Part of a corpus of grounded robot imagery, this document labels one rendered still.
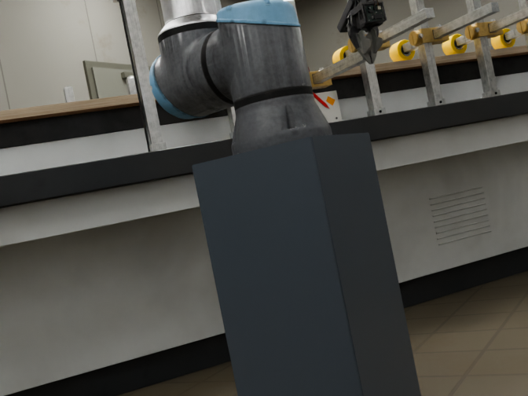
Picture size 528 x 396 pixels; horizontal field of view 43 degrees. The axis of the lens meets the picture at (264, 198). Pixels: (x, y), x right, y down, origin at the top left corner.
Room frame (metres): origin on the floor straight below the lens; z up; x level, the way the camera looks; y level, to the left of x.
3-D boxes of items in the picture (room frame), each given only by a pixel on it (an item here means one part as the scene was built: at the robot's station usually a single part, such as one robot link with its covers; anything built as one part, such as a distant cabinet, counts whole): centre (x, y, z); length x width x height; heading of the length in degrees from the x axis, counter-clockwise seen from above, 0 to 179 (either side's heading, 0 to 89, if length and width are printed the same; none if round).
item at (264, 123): (1.25, -0.05, 0.65); 0.19 x 0.19 x 0.10
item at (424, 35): (2.34, -0.67, 0.94); 0.13 x 0.06 x 0.05; 113
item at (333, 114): (2.10, -0.18, 0.75); 0.26 x 0.01 x 0.10; 113
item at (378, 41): (1.83, -0.38, 0.86); 0.06 x 0.03 x 0.09; 23
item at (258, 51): (1.26, -0.05, 0.79); 0.17 x 0.15 x 0.18; 47
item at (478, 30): (2.44, -0.90, 0.94); 0.13 x 0.06 x 0.05; 113
